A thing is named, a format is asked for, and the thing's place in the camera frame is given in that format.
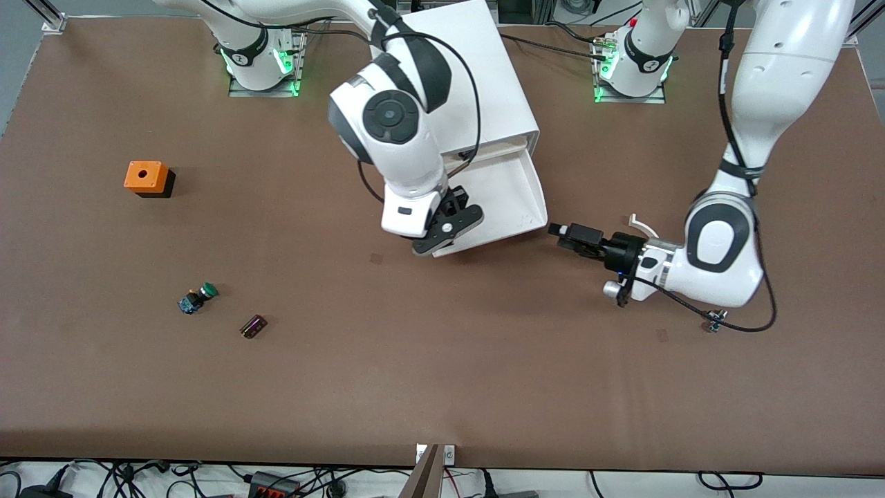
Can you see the orange button enclosure box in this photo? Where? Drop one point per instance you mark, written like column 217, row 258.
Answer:
column 145, row 177

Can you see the brown angled post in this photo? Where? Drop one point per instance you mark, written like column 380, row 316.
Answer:
column 423, row 477

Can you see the white drawer cabinet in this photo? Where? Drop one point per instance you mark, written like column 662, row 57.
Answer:
column 484, row 76

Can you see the white semicircular plastic bracket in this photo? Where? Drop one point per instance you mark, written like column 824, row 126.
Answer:
column 646, row 225

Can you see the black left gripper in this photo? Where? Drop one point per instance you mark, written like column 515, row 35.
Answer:
column 620, row 252

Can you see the black power strip red switches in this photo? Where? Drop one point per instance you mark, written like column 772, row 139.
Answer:
column 275, row 484

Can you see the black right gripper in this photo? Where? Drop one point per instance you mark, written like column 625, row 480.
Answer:
column 453, row 201

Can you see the green push button switch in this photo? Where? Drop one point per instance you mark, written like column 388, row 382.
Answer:
column 197, row 299

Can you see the small metal blue component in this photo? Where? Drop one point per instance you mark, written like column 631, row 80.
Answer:
column 715, row 321

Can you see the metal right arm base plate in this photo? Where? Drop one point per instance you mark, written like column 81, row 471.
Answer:
column 238, row 90

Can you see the white drawer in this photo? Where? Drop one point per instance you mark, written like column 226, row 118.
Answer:
column 505, row 200

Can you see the aluminium frame profile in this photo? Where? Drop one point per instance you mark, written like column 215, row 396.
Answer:
column 47, row 15

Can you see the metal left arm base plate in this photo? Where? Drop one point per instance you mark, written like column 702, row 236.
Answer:
column 601, row 97

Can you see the dark red cylindrical capacitor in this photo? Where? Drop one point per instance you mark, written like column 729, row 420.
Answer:
column 253, row 326

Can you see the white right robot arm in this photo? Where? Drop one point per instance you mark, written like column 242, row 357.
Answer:
column 408, row 138

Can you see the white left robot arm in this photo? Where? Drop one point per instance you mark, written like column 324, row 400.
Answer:
column 760, row 83

